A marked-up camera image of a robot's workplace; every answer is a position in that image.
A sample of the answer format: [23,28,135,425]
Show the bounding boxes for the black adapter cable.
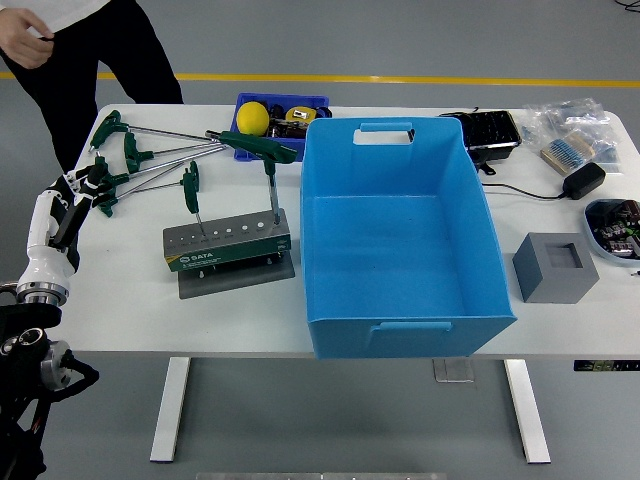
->
[482,182,569,200]

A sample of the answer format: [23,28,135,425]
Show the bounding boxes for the pale blue parts tray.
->
[583,198,640,266]

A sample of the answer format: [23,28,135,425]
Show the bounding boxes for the person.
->
[0,0,185,174]

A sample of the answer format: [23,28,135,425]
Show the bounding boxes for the grey green hex key stand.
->
[162,207,297,301]

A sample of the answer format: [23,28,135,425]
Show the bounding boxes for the black table control panel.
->
[573,359,640,373]

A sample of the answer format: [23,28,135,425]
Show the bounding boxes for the white table leg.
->
[149,357,192,464]
[502,358,552,465]

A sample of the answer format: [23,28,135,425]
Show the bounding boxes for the thin green T-handle hex key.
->
[182,185,206,234]

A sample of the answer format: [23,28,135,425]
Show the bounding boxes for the large green T-handle hex key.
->
[203,128,300,225]

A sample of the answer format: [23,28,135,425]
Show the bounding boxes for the metal floor plate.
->
[433,358,475,384]

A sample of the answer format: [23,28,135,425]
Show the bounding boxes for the person's right hand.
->
[0,7,56,70]

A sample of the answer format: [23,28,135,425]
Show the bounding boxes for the grey cube block with recess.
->
[512,232,601,305]

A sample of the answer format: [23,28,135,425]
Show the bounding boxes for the taped resistor strip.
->
[539,130,597,176]

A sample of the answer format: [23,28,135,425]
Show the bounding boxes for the black cord loop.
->
[470,150,497,176]

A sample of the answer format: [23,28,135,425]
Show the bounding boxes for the black power adapter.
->
[562,162,607,201]

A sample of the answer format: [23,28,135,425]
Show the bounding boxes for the dark brown tool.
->
[267,119,309,140]

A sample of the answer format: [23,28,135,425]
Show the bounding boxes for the small blue plastic bin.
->
[233,91,332,164]

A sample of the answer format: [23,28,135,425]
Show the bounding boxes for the clear plastic parts bag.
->
[589,122,625,175]
[522,97,612,134]

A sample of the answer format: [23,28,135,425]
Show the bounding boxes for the dark electronic components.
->
[592,199,640,259]

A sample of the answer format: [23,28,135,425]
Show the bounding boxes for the large blue folding box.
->
[299,117,517,361]

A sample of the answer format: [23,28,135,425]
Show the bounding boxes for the yellow black tape measure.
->
[284,105,321,124]

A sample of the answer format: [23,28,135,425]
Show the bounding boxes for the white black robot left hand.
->
[18,164,119,292]

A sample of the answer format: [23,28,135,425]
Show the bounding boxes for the black plastic tray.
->
[439,110,523,162]

